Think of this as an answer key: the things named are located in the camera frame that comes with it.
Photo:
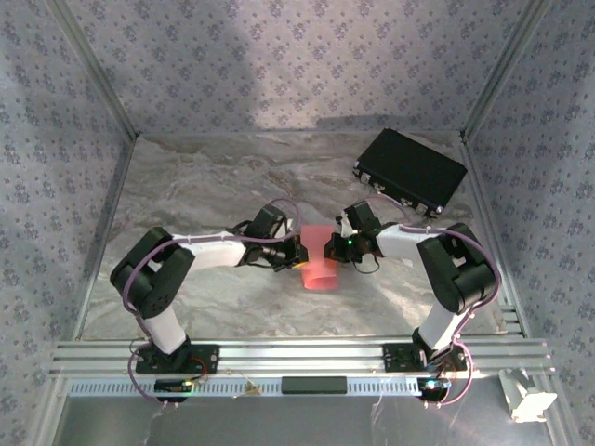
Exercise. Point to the pink paper sheet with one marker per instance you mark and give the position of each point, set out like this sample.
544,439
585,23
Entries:
318,279

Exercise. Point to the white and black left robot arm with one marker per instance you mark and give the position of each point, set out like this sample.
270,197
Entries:
153,274

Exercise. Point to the black hard case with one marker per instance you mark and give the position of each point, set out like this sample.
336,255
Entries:
409,167

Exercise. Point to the black rectangular bar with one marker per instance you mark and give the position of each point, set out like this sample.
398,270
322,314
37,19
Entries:
313,385

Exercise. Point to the small tan connector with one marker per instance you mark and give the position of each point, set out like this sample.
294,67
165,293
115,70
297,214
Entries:
252,389

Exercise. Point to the small circuit board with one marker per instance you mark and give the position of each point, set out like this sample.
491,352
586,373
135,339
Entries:
432,386
169,385

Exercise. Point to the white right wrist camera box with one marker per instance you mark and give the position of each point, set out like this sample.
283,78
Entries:
345,227

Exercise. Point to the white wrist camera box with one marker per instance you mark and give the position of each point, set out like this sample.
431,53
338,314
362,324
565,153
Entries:
290,225
345,227

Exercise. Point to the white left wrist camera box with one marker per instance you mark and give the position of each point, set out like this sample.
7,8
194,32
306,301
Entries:
290,225

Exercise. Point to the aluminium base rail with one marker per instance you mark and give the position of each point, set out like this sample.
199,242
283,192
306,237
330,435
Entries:
302,358

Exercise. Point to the aluminium side rail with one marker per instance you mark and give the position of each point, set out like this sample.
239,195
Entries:
481,186
106,232

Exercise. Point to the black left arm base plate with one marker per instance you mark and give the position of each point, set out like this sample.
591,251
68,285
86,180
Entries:
207,360

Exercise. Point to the aluminium frame post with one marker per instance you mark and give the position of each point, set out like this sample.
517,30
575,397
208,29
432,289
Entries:
507,69
96,69

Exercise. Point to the white plastic bracket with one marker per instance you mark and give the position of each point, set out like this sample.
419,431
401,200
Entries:
530,402

